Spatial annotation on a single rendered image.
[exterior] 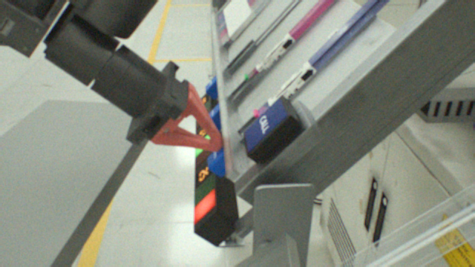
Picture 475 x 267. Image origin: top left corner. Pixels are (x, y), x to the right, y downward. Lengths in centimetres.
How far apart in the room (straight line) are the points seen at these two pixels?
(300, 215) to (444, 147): 42
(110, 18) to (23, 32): 7
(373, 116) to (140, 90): 22
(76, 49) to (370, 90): 27
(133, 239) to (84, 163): 77
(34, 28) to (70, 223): 27
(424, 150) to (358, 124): 36
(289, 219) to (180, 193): 126
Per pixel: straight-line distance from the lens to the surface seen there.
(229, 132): 46
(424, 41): 37
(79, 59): 42
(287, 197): 34
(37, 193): 65
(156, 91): 43
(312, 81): 44
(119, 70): 42
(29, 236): 58
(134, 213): 154
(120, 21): 40
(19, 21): 41
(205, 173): 53
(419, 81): 38
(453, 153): 72
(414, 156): 76
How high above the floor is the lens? 96
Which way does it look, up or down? 29 degrees down
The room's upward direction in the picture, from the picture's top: straight up
